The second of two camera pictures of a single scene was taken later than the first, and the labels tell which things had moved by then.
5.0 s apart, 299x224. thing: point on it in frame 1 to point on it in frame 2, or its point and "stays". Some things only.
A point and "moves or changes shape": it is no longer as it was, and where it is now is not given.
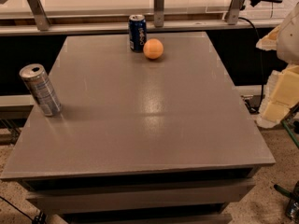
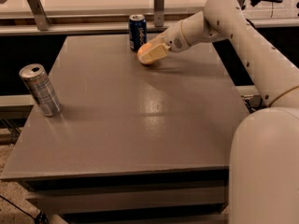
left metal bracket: (38, 12) stays
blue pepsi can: (137, 33) stays
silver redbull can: (37, 78) stays
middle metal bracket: (159, 7) stays
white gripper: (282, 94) to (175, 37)
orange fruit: (153, 49) moves or changes shape
